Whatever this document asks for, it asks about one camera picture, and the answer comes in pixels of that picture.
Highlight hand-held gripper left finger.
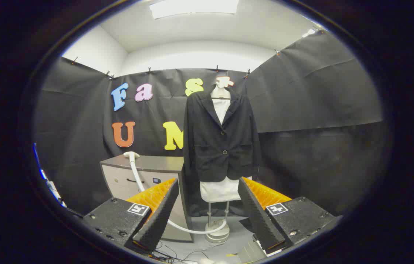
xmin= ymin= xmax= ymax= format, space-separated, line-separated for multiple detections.
xmin=83 ymin=178 xmax=180 ymax=253

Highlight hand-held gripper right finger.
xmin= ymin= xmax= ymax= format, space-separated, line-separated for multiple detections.
xmin=238 ymin=177 xmax=336 ymax=257

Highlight garment steamer base with poles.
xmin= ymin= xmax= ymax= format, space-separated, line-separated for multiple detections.
xmin=205 ymin=201 xmax=230 ymax=243

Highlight white shirt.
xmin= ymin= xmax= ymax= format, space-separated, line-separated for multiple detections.
xmin=199 ymin=96 xmax=252 ymax=203

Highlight black buttoned jacket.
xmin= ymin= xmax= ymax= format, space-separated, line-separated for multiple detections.
xmin=183 ymin=85 xmax=262 ymax=183

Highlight white plastic clothes hanger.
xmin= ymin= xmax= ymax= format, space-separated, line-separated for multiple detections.
xmin=210 ymin=82 xmax=231 ymax=100

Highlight grey cabinet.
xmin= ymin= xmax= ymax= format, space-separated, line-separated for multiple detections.
xmin=100 ymin=154 xmax=194 ymax=242

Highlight black backdrop cloth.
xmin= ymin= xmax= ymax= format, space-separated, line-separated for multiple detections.
xmin=33 ymin=31 xmax=383 ymax=220

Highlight row of black backdrop clips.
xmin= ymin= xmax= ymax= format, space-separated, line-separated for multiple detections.
xmin=71 ymin=27 xmax=325 ymax=80

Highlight long ceiling light panel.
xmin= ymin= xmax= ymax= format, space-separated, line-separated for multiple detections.
xmin=149 ymin=0 xmax=240 ymax=19

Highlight black floor cables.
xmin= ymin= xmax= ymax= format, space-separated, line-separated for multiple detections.
xmin=152 ymin=240 xmax=229 ymax=264

